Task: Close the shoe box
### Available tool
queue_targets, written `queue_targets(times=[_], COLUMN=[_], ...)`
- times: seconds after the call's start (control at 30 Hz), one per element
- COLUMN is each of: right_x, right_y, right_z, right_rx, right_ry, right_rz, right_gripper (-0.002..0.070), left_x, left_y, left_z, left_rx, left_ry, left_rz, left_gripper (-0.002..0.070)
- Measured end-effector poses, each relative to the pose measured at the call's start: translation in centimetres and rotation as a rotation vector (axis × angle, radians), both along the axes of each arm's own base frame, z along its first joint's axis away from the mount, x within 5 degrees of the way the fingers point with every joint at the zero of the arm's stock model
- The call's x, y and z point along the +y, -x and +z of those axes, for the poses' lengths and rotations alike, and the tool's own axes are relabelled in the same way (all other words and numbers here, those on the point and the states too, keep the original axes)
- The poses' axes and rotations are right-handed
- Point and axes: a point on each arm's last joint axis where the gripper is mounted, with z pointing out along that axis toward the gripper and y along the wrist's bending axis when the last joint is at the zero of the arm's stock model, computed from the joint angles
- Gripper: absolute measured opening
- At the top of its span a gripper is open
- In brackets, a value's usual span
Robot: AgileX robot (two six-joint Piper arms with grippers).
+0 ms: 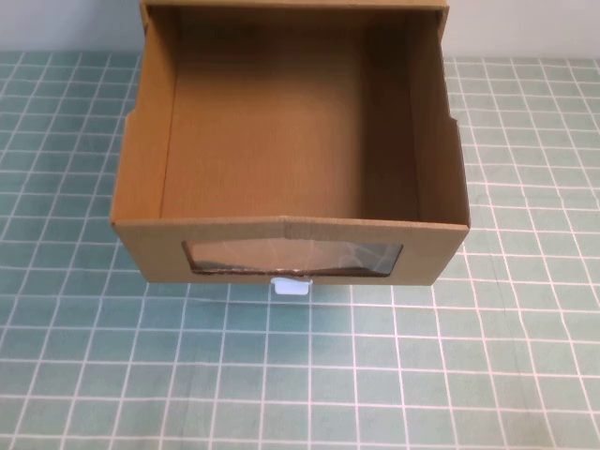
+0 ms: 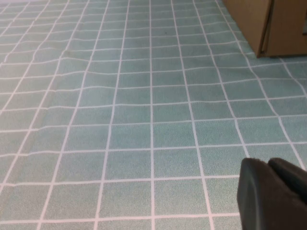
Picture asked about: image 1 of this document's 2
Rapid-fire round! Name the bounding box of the cardboard drawer with large window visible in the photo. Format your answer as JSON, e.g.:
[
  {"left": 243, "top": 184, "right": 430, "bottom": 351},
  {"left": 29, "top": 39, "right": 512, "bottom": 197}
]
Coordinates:
[{"left": 110, "top": 3, "right": 472, "bottom": 288}]

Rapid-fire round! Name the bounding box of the cardboard shoe box shell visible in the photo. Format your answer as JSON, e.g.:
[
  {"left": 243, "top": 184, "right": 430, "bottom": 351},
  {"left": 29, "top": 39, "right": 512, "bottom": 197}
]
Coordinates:
[{"left": 139, "top": 0, "right": 453, "bottom": 37}]

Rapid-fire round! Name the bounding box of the green grid tablecloth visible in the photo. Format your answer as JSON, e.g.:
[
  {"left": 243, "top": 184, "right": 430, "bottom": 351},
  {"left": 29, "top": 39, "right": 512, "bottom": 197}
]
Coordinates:
[{"left": 0, "top": 49, "right": 600, "bottom": 450}]

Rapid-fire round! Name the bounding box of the white plastic drawer handle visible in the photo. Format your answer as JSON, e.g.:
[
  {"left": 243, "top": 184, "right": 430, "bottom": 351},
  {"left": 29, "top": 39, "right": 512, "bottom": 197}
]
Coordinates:
[{"left": 273, "top": 277, "right": 313, "bottom": 296}]

